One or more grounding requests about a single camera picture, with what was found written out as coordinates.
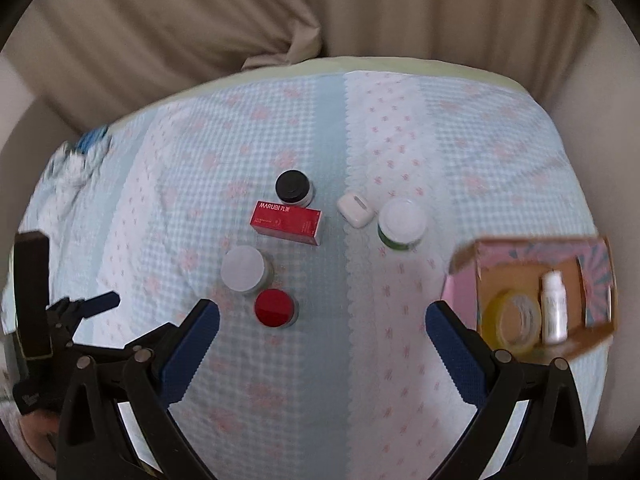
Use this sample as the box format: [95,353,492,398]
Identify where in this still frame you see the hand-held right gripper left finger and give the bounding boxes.
[59,299,221,480]

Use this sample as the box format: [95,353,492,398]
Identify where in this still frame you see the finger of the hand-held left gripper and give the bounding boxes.
[46,292,121,348]

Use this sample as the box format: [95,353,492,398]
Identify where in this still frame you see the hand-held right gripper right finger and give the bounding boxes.
[425,300,589,480]

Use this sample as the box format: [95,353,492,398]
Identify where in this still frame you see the yellow tape roll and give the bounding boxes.
[481,291,544,352]

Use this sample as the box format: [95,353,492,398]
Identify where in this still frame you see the red lid jar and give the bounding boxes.
[254,289,299,329]

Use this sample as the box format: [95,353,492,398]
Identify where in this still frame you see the small white bottle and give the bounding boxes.
[538,270,569,346]

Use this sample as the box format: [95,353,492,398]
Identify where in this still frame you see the white lid green jar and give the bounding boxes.
[377,198,427,251]

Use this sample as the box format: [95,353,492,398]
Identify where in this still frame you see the red rectangular box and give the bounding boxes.
[250,200,323,247]

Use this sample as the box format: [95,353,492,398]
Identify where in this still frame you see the pink cardboard box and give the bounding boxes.
[442,236,617,359]

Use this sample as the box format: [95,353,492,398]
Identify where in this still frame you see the white earbud case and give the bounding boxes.
[336,194,373,229]

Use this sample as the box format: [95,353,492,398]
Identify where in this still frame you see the black lid jar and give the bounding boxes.
[275,170,317,207]

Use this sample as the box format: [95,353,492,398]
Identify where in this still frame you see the blue white crumpled cloth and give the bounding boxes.
[42,127,112,196]

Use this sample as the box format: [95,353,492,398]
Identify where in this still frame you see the beige curtain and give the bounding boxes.
[10,0,633,133]

